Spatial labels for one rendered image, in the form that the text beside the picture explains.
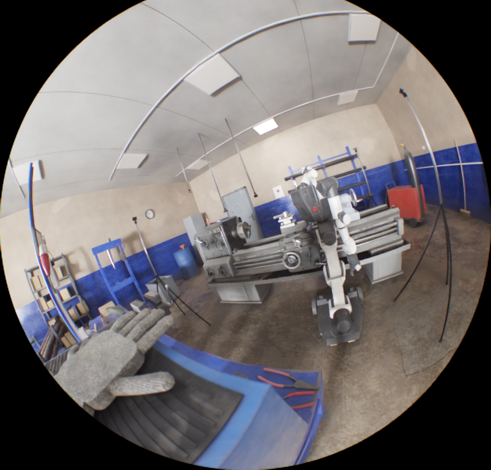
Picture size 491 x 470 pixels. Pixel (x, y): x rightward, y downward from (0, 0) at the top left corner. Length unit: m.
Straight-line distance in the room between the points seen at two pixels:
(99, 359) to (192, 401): 0.12
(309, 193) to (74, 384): 1.31
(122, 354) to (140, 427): 0.08
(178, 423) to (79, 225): 4.65
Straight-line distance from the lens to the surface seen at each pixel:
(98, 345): 0.24
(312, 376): 0.55
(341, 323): 1.34
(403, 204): 3.82
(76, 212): 4.81
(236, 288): 2.42
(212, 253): 2.38
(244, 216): 5.54
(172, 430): 0.15
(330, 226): 1.27
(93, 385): 0.20
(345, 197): 1.93
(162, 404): 0.17
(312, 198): 1.21
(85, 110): 2.67
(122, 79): 2.37
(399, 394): 1.48
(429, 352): 1.67
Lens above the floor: 1.37
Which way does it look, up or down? 5 degrees down
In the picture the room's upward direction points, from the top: 20 degrees counter-clockwise
